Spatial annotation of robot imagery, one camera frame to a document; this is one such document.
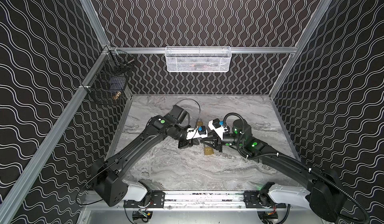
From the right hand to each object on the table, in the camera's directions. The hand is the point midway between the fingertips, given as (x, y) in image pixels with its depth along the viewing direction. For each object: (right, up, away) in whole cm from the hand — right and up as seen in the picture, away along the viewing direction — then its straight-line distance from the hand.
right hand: (202, 138), depth 71 cm
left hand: (-1, -2, 0) cm, 2 cm away
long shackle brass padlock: (+5, -11, +20) cm, 23 cm away
